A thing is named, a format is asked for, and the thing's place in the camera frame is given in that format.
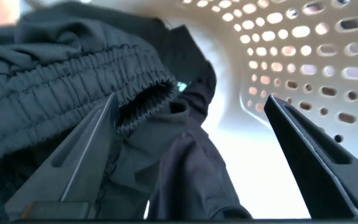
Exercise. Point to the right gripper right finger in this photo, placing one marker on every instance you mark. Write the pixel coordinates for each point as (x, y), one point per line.
(315, 168)

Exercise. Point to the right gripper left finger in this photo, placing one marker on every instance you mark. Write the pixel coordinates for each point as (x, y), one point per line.
(76, 168)

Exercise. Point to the black shorts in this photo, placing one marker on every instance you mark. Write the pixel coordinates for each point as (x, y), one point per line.
(57, 62)

